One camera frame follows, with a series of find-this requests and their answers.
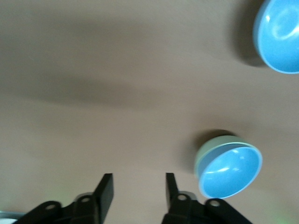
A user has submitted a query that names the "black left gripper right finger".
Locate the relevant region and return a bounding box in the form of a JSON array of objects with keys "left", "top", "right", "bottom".
[{"left": 162, "top": 172, "right": 253, "bottom": 224}]

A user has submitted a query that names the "pale green bowl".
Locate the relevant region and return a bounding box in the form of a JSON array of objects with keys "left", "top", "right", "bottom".
[{"left": 193, "top": 136, "right": 260, "bottom": 185}]

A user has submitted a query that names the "blue bowl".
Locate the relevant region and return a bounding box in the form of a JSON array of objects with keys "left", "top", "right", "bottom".
[
  {"left": 252, "top": 0, "right": 299, "bottom": 75},
  {"left": 198, "top": 144, "right": 263, "bottom": 200}
]

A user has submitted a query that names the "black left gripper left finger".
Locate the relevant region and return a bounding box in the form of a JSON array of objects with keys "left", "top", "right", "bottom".
[{"left": 17, "top": 173, "right": 114, "bottom": 224}]

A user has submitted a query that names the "pale green plate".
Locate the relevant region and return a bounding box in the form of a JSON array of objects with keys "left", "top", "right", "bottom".
[{"left": 0, "top": 210, "right": 25, "bottom": 224}]

